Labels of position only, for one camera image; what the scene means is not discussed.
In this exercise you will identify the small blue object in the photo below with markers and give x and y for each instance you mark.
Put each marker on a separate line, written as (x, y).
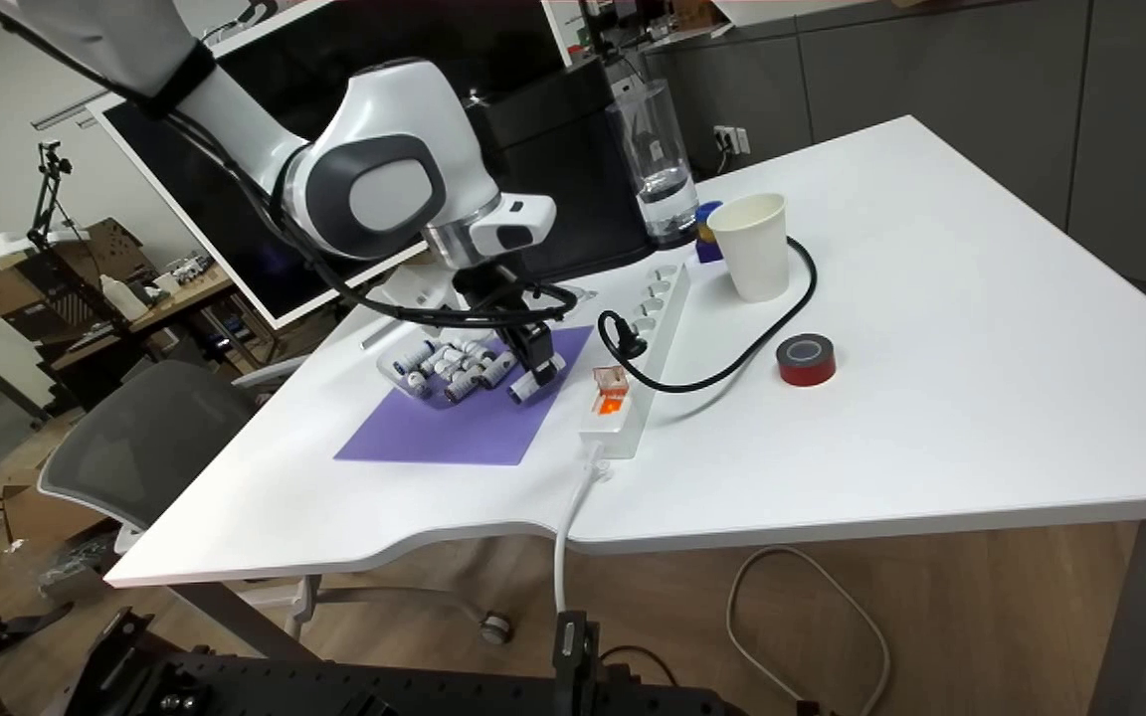
(705, 236)

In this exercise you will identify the white wall socket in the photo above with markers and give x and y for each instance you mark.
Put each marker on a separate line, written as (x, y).
(732, 142)

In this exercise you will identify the white power strip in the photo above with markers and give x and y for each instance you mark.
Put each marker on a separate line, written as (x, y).
(631, 382)

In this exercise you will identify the large black monitor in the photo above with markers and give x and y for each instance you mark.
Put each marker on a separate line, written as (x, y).
(187, 201)

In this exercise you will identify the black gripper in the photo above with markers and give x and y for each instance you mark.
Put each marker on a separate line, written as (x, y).
(497, 290)

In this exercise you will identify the black coffee machine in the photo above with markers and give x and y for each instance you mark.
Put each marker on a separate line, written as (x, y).
(585, 172)

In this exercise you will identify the white paper cup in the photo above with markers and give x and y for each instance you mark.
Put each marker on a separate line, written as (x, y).
(753, 252)

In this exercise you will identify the black metal frame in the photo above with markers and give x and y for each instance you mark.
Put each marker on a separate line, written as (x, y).
(334, 683)

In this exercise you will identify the red and black tape roll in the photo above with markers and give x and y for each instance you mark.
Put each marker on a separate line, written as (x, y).
(805, 360)

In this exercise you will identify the purple rectangular mat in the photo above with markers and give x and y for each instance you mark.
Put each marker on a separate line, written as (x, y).
(467, 432)

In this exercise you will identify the grey mesh office chair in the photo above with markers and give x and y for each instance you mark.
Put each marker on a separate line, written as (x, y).
(150, 437)

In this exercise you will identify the black tripod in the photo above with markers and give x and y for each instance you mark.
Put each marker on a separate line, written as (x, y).
(54, 184)

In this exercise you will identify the cluttered wooden shelf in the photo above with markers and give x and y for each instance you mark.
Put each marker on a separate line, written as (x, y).
(97, 281)

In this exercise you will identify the small white bottle black cap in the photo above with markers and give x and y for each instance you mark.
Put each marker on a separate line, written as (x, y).
(412, 363)
(471, 375)
(497, 360)
(525, 386)
(444, 363)

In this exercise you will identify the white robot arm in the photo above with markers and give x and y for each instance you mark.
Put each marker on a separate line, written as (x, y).
(374, 172)

